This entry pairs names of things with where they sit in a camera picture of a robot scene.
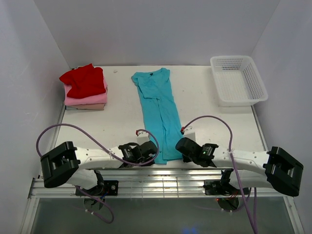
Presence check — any red folded t shirt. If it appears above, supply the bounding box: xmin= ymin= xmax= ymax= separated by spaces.
xmin=59 ymin=64 xmax=106 ymax=99

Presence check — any aluminium frame rail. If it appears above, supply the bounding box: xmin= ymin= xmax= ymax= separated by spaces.
xmin=19 ymin=104 xmax=305 ymax=234

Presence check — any white plastic basket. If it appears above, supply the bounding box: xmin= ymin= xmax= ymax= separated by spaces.
xmin=210 ymin=56 xmax=268 ymax=107

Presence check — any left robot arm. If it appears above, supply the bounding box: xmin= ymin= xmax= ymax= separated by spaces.
xmin=40 ymin=141 xmax=157 ymax=195

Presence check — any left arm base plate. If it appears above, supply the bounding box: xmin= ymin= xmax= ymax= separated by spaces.
xmin=94 ymin=180 xmax=119 ymax=196

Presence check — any beige folded t shirt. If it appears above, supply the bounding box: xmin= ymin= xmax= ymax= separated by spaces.
xmin=65 ymin=103 xmax=105 ymax=110

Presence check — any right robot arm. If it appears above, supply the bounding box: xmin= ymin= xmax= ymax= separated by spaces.
xmin=175 ymin=137 xmax=304 ymax=197

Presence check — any teal t shirt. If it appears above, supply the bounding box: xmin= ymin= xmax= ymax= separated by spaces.
xmin=131 ymin=68 xmax=182 ymax=164

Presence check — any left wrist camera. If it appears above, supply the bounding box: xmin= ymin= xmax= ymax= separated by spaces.
xmin=136 ymin=130 xmax=150 ymax=145

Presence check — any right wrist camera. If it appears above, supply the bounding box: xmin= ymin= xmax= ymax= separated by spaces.
xmin=181 ymin=126 xmax=196 ymax=142

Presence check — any pink folded t shirt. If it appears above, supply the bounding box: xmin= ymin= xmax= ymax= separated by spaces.
xmin=63 ymin=79 xmax=108 ymax=106

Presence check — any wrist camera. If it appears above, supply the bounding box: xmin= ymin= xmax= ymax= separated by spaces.
xmin=181 ymin=126 xmax=196 ymax=142
xmin=136 ymin=130 xmax=150 ymax=145

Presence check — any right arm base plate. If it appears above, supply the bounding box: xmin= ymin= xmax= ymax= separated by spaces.
xmin=203 ymin=180 xmax=241 ymax=196

